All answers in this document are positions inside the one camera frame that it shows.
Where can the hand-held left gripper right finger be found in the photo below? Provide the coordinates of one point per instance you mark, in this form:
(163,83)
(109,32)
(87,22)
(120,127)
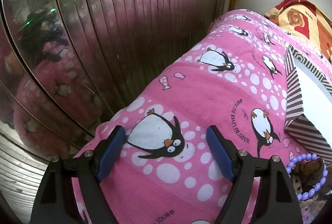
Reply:
(220,153)

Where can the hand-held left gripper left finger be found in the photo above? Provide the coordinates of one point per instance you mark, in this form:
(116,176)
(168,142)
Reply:
(111,153)

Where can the brown leopard hair bow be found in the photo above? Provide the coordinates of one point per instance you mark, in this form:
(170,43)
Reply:
(308,169)

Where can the striped cardboard box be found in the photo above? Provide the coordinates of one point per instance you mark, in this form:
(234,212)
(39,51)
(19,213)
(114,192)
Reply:
(294,99)

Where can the pink penguin print blanket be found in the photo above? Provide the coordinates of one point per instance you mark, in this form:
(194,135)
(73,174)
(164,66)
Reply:
(194,83)

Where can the ribbed metal cabinet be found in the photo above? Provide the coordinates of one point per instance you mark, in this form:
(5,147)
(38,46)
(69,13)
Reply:
(142,18)

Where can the orange red floral quilt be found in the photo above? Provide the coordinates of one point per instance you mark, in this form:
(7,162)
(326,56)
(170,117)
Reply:
(295,18)

